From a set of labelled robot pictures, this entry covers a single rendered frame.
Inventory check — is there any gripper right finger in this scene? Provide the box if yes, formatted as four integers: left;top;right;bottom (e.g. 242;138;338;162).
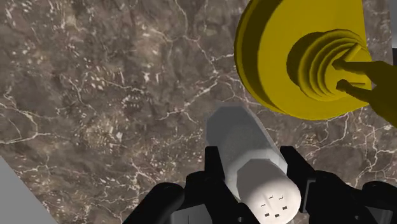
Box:
280;145;397;224

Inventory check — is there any yellow round ridged object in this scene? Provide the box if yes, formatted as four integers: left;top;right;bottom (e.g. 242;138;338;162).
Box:
233;0;397;129

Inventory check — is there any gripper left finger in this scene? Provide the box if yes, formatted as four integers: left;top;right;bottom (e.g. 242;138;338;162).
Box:
123;146;260;224

